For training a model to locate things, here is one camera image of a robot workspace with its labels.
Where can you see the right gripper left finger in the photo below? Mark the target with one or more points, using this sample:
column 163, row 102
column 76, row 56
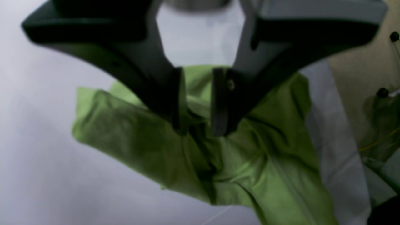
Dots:
column 122, row 38

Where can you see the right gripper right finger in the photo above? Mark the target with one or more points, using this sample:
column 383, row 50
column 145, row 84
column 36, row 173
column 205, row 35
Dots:
column 280, row 37

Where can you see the green T-shirt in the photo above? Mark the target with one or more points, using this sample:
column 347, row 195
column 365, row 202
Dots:
column 268, row 164

